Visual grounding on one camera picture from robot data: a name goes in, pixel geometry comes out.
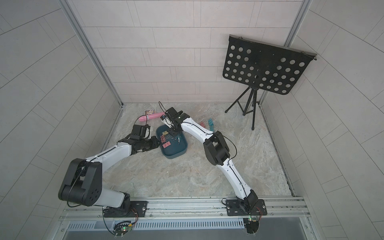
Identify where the teal plastic storage box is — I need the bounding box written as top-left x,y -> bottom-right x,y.
156,125 -> 188,159

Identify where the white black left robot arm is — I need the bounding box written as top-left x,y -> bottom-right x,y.
58,136 -> 161,208

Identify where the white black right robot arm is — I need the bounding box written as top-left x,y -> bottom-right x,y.
163,117 -> 259,213

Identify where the pink plastic tube case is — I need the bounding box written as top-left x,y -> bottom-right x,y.
139,112 -> 165,122

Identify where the colourful printed card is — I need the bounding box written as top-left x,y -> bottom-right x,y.
145,109 -> 157,116

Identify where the black perforated music stand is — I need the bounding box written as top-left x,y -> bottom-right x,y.
222,35 -> 317,116

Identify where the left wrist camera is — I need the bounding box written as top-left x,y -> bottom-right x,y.
131,125 -> 151,140

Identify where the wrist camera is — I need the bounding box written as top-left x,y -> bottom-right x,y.
131,125 -> 151,140
160,107 -> 183,126

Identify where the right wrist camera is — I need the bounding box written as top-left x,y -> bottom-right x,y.
160,107 -> 183,126

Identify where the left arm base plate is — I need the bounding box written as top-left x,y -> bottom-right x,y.
103,201 -> 149,218

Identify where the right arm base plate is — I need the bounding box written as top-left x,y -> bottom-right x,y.
222,198 -> 268,217

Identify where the aluminium rail frame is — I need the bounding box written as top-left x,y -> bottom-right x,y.
59,196 -> 311,223

